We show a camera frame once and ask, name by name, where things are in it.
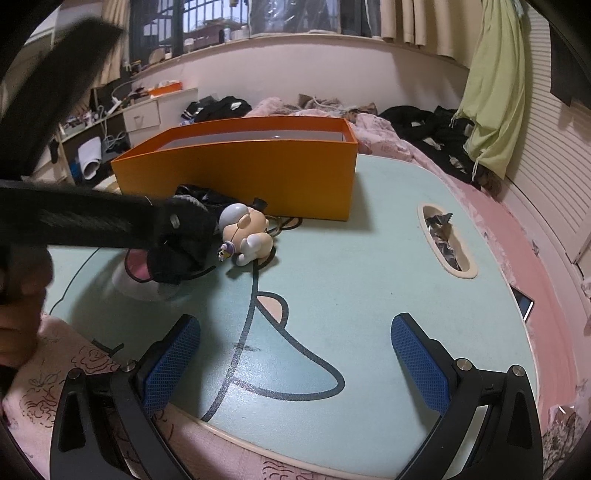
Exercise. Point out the green cartoon printed desktop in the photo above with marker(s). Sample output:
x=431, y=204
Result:
x=369, y=300

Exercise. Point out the light green hanging garment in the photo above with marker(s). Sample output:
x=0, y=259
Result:
x=494, y=92

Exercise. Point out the round beige paddle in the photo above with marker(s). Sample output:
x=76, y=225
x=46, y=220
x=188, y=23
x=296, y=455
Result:
x=157, y=57

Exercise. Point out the cartoon boy figurine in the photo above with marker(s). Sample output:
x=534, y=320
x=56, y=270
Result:
x=249, y=235

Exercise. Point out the white curved object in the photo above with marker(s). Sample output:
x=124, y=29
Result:
x=90, y=159

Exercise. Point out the dark framed window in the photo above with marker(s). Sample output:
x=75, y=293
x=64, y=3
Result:
x=277, y=18

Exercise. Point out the black jacket pile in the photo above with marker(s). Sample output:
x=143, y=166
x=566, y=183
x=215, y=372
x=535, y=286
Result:
x=415, y=124

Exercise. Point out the beige curtain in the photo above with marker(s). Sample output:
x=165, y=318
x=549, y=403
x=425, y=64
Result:
x=115, y=37
x=438, y=27

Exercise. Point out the rumpled pink beige blanket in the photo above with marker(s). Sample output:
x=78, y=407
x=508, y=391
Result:
x=323, y=113

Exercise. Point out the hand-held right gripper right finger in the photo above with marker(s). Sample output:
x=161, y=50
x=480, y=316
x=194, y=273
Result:
x=420, y=364

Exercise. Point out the black white-striped clothes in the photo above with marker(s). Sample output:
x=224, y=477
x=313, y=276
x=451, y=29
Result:
x=217, y=108

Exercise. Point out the orange tissue box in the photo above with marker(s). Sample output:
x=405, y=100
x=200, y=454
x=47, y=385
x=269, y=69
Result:
x=166, y=88

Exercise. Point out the white drawer cabinet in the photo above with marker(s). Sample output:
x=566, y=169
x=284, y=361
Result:
x=143, y=115

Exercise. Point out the smartphone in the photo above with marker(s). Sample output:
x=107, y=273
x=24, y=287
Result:
x=522, y=302

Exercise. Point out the crumpled foil wrapper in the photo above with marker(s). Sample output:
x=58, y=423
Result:
x=443, y=240

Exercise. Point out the orange cardboard box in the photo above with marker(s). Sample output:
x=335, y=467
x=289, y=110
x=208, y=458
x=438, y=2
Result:
x=240, y=180

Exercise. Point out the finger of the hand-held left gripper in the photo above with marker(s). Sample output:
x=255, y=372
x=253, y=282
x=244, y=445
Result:
x=159, y=226

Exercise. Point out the white slatted panel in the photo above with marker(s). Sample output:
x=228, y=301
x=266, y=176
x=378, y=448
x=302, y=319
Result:
x=554, y=175

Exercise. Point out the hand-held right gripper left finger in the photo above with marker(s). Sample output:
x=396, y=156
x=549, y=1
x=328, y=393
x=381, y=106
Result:
x=171, y=364

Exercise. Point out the person's left hand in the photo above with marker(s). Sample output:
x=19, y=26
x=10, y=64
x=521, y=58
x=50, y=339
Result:
x=21, y=327

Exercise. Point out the black hanging garment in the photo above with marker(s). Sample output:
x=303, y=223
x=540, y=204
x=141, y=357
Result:
x=572, y=78

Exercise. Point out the pink floral blanket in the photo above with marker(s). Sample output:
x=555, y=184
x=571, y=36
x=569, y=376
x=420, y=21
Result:
x=46, y=383

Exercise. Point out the black knit fluffy earmuffs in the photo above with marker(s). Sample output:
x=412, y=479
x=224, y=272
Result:
x=184, y=249

